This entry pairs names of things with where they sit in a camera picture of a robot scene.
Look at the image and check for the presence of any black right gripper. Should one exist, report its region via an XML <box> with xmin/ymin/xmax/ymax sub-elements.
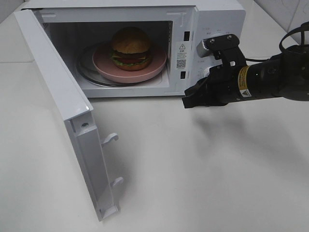
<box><xmin>182</xmin><ymin>47</ymin><xmax>246</xmax><ymax>109</ymax></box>

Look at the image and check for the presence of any white timer knob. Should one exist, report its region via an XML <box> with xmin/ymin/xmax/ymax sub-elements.
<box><xmin>202</xmin><ymin>67</ymin><xmax>212</xmax><ymax>78</ymax></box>

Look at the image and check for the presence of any burger with lettuce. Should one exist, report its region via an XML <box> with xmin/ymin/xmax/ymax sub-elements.
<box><xmin>111</xmin><ymin>27</ymin><xmax>152</xmax><ymax>71</ymax></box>

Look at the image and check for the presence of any pink plate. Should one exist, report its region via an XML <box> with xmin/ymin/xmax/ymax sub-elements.
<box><xmin>92</xmin><ymin>43</ymin><xmax>167</xmax><ymax>84</ymax></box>

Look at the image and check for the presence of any white microwave door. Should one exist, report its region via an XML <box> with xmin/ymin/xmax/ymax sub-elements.
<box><xmin>15</xmin><ymin>10</ymin><xmax>123</xmax><ymax>220</ymax></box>

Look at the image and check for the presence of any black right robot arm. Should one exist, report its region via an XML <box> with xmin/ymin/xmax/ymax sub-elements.
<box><xmin>182</xmin><ymin>45</ymin><xmax>309</xmax><ymax>108</ymax></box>

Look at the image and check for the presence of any white microwave oven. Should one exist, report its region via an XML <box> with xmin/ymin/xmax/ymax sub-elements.
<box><xmin>22</xmin><ymin>0</ymin><xmax>246</xmax><ymax>100</ymax></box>

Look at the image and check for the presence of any glass microwave turntable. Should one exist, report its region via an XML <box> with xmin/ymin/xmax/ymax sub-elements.
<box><xmin>75</xmin><ymin>43</ymin><xmax>167</xmax><ymax>87</ymax></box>

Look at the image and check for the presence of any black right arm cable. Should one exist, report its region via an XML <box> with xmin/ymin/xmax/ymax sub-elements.
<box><xmin>243</xmin><ymin>21</ymin><xmax>309</xmax><ymax>61</ymax></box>

